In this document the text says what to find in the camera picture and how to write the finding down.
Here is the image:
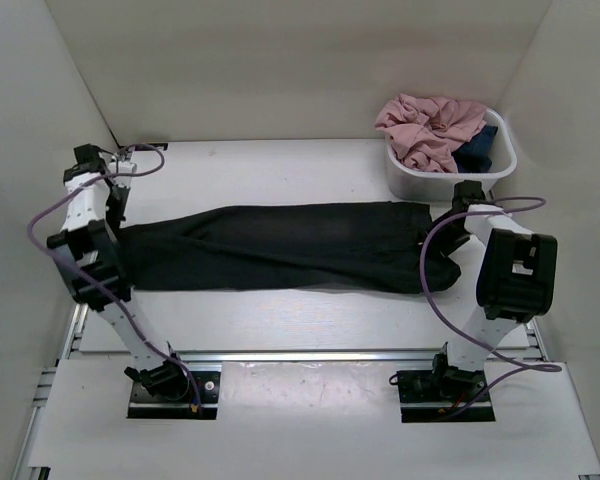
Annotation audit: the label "aluminium frame rail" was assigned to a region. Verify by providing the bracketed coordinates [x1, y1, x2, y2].
[10, 304, 88, 479]

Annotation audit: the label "pink crumpled garment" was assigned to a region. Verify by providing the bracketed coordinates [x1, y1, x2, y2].
[375, 94, 487, 174]

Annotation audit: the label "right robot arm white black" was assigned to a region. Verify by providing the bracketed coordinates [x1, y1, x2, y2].
[419, 180, 558, 400]

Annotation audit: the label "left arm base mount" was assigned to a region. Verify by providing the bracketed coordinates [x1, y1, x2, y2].
[125, 362, 221, 420]

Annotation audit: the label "navy blue garment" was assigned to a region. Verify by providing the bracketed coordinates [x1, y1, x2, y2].
[452, 125, 498, 174]

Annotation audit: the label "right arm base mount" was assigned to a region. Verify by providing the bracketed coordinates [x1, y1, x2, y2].
[388, 369, 496, 424]

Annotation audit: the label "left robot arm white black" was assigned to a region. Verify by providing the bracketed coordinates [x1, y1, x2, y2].
[46, 144, 190, 400]

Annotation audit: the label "white plastic basket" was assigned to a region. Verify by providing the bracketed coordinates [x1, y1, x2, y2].
[385, 107, 519, 203]

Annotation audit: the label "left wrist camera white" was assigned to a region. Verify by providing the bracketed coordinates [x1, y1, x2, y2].
[107, 151, 137, 176]

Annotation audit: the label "black trousers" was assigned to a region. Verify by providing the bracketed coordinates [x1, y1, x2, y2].
[118, 202, 432, 294]

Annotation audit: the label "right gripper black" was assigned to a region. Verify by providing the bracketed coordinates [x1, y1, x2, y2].
[416, 211, 470, 262]

